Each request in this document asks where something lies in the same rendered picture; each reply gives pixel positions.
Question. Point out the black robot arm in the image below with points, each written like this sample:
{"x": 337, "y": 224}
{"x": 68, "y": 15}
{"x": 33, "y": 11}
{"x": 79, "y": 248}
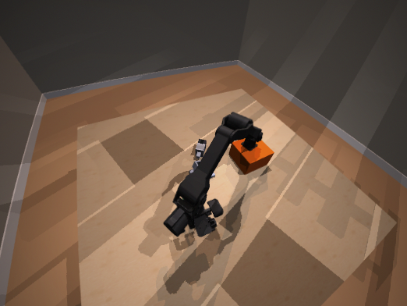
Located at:
{"x": 193, "y": 189}

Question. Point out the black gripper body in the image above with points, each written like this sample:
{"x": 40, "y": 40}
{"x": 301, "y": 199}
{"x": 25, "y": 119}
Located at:
{"x": 215, "y": 207}

